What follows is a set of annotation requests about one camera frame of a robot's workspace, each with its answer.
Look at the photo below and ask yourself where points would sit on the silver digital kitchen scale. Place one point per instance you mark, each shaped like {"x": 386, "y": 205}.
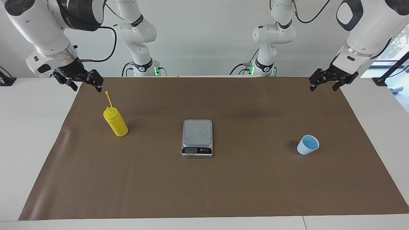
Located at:
{"x": 197, "y": 132}

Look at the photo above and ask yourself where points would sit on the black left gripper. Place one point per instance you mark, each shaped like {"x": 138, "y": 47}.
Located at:
{"x": 338, "y": 73}

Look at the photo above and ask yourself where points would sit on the yellow squeeze bottle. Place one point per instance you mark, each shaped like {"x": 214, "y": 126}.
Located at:
{"x": 116, "y": 124}

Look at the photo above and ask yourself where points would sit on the blue plastic cup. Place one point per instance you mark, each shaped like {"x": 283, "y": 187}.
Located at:
{"x": 306, "y": 148}

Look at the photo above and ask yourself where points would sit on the light blue cylinder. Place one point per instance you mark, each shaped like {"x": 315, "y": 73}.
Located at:
{"x": 396, "y": 89}

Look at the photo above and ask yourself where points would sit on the window with green view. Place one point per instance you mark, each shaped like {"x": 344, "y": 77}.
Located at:
{"x": 397, "y": 48}

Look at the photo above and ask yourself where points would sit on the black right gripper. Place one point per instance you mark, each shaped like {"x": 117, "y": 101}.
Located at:
{"x": 72, "y": 70}

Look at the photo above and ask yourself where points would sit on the brown table mat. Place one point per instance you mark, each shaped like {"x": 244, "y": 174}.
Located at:
{"x": 223, "y": 185}

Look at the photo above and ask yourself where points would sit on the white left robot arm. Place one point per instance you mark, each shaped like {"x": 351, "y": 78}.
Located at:
{"x": 367, "y": 28}

